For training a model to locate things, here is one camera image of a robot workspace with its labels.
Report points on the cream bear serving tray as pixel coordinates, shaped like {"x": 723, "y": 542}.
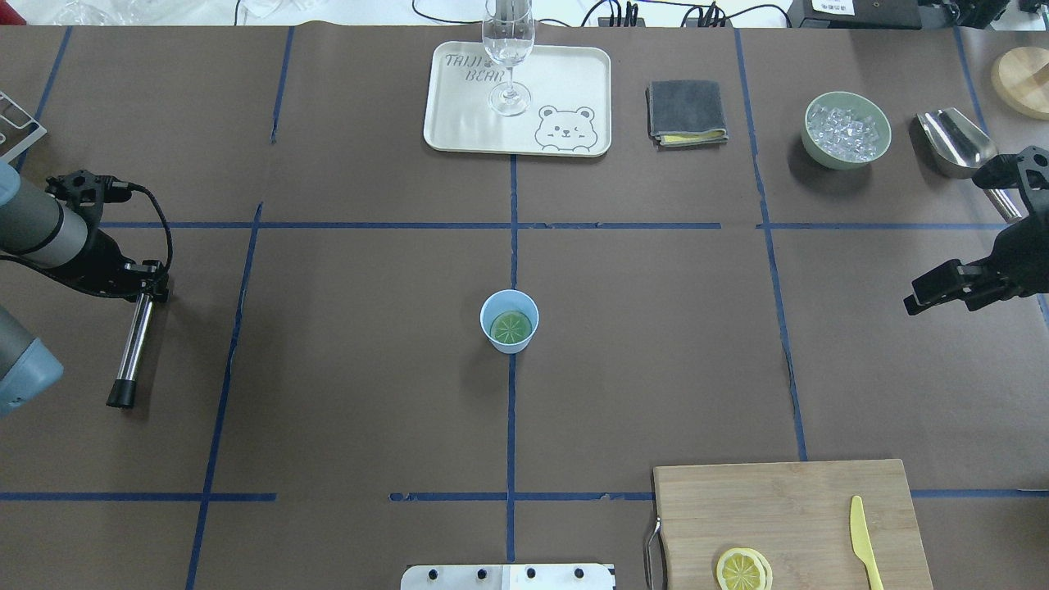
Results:
{"x": 561, "y": 105}

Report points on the wooden cutting board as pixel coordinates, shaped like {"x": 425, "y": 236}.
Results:
{"x": 795, "y": 513}

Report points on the green bowl of ice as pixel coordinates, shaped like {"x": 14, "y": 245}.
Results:
{"x": 844, "y": 131}

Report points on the yellow plastic knife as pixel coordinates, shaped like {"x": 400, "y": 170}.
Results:
{"x": 860, "y": 542}

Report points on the black power strip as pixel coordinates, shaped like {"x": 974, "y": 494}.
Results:
{"x": 621, "y": 15}

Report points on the light blue paper cup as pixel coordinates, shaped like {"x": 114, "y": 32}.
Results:
{"x": 503, "y": 301}

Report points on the steel muddler black tip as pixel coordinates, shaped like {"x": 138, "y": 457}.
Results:
{"x": 123, "y": 392}

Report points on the white wire cup rack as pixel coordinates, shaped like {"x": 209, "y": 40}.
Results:
{"x": 19, "y": 129}

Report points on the clear wine glass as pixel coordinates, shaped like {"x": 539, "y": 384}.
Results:
{"x": 508, "y": 35}

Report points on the metal ice scoop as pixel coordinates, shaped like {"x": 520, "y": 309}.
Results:
{"x": 960, "y": 148}

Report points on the green lime slice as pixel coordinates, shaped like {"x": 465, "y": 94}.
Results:
{"x": 510, "y": 328}

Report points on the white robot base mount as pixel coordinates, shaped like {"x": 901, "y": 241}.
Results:
{"x": 510, "y": 576}

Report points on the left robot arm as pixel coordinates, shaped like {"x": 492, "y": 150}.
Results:
{"x": 57, "y": 233}

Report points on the wooden mug tree stand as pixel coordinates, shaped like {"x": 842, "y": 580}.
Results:
{"x": 1020, "y": 79}

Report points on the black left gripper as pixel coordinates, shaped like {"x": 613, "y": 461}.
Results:
{"x": 100, "y": 260}

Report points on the yellow lemon half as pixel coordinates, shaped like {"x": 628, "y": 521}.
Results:
{"x": 743, "y": 568}

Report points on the grey folded cloth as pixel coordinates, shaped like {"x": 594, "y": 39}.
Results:
{"x": 686, "y": 112}

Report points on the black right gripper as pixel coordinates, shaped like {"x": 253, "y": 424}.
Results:
{"x": 1026, "y": 251}

